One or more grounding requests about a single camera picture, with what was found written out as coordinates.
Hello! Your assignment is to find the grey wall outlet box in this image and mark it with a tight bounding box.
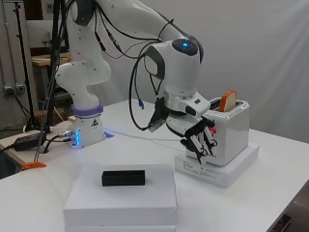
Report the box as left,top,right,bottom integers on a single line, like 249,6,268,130
2,83,26,95

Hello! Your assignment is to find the wooden work table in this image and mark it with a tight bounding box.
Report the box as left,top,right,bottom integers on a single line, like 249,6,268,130
31,51,71,127

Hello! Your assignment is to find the black power brick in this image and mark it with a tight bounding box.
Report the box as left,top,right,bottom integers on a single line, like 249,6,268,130
14,130,46,152

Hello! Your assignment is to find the toast bread slice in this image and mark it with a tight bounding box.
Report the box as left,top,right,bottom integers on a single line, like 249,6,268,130
217,90,238,113

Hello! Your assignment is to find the orange clamp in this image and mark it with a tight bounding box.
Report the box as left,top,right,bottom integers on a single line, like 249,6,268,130
20,161,47,171

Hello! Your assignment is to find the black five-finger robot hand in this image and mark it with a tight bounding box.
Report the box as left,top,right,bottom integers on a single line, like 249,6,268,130
165,112,219,165

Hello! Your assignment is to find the black cable with blue plug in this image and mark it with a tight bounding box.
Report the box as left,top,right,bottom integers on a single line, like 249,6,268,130
128,47,153,131

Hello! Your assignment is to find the steel toaster with red lever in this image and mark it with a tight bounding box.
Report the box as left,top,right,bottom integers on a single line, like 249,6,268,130
185,97,251,167

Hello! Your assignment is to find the black block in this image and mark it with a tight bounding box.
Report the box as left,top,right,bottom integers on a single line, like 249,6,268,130
100,169,146,188

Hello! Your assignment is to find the white flat box with print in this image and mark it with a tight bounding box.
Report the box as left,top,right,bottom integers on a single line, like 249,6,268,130
174,143,260,189

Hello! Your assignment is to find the black tripod stand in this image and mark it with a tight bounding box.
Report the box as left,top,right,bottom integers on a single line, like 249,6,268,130
12,0,44,131

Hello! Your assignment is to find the white cable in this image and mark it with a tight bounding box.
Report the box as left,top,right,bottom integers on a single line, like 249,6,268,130
103,128,183,153

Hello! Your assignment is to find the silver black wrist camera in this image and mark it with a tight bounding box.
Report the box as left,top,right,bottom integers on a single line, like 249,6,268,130
148,98,169,133

